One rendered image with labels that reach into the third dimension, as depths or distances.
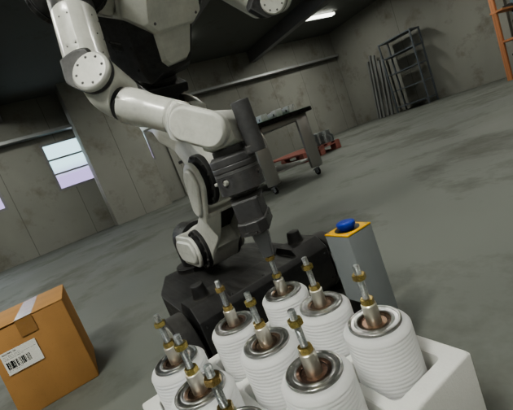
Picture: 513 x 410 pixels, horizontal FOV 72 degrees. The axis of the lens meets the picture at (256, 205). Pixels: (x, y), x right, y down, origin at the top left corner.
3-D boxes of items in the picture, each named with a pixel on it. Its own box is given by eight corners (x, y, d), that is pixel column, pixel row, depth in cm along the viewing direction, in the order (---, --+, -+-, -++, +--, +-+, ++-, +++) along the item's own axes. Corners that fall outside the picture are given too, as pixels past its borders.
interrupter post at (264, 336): (258, 351, 54) (251, 332, 54) (262, 341, 56) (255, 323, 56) (272, 348, 53) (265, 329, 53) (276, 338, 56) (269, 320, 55)
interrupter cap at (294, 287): (276, 285, 76) (275, 281, 76) (307, 282, 71) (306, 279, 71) (259, 304, 70) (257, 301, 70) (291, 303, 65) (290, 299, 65)
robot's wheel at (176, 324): (182, 372, 104) (155, 313, 101) (197, 362, 106) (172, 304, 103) (207, 403, 86) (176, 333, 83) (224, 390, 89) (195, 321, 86)
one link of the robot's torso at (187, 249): (183, 266, 134) (170, 234, 132) (228, 243, 143) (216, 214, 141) (203, 273, 116) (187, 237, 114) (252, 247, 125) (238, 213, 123)
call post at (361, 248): (367, 359, 80) (324, 236, 75) (387, 342, 83) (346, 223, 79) (393, 372, 74) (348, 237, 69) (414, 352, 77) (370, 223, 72)
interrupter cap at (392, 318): (389, 303, 54) (388, 298, 54) (412, 327, 46) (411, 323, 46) (342, 320, 54) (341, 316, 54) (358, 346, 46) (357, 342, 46)
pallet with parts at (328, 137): (344, 146, 628) (337, 125, 622) (307, 162, 583) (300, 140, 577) (299, 158, 741) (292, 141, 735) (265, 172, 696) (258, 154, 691)
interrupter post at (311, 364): (303, 372, 45) (294, 351, 45) (318, 364, 46) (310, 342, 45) (310, 383, 43) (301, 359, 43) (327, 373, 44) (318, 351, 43)
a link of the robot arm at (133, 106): (154, 125, 63) (66, 102, 67) (178, 142, 73) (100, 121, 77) (173, 70, 63) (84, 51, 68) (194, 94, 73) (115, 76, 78)
